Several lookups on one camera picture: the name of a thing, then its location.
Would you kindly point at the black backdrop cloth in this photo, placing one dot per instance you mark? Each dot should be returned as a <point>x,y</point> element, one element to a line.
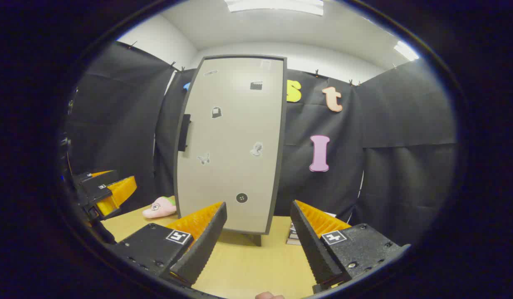
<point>115,124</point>

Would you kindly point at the beige cabinet door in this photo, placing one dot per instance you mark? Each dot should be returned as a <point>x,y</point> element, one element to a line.
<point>231,145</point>

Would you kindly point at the ceiling light panel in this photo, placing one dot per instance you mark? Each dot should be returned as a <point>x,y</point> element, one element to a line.
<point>406,50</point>

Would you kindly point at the grey book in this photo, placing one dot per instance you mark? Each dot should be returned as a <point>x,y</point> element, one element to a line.
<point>293,235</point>
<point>293,241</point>

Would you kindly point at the white photo-cover book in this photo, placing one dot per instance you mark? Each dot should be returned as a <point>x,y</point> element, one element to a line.
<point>295,227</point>

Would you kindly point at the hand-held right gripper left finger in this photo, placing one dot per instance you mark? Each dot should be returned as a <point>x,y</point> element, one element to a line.
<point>202,249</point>

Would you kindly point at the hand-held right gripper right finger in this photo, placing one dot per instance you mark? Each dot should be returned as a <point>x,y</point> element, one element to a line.
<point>312,249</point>

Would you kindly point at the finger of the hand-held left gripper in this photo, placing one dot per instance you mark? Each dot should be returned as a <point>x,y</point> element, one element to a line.
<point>94,191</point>
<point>102,176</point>

